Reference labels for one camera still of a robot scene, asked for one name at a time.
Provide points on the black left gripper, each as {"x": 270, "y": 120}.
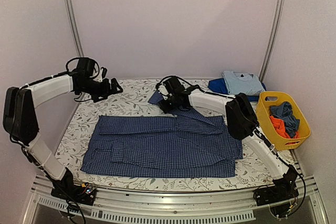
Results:
{"x": 106, "y": 91}

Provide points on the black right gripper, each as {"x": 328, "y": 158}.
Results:
{"x": 165, "y": 108}

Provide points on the blue checkered button shirt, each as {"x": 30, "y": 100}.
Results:
{"x": 185, "y": 144}

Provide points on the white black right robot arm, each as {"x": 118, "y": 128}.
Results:
{"x": 241, "y": 120}

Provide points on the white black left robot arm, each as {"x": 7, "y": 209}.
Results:
{"x": 82, "y": 75}

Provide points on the yellow plastic laundry basket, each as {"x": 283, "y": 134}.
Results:
{"x": 269, "y": 98}

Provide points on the folded royal blue garment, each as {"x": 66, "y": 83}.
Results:
{"x": 219, "y": 86}

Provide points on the folded light blue t-shirt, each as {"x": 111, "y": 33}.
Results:
{"x": 246, "y": 83}

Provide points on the floral patterned table cloth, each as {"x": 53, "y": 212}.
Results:
{"x": 133, "y": 101}

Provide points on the orange garment in basket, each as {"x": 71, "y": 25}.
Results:
{"x": 280, "y": 128}

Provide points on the grey blue garment in basket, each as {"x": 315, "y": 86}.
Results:
{"x": 285, "y": 112}

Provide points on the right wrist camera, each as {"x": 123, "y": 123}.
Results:
{"x": 163, "y": 92}

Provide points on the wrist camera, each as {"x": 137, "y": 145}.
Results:
{"x": 163, "y": 92}
{"x": 102, "y": 74}

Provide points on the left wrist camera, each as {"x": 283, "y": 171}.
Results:
{"x": 102, "y": 74}

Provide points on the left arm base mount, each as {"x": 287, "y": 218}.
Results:
{"x": 67, "y": 190}

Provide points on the aluminium front rail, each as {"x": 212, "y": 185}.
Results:
{"x": 113, "y": 205}

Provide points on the left aluminium frame post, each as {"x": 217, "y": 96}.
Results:
{"x": 73, "y": 27}

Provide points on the aluminium frame post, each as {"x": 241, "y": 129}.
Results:
{"x": 272, "y": 39}
{"x": 73, "y": 27}

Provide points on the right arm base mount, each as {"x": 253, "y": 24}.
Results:
{"x": 283, "y": 193}

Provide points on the right aluminium frame post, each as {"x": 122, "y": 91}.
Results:
{"x": 272, "y": 39}

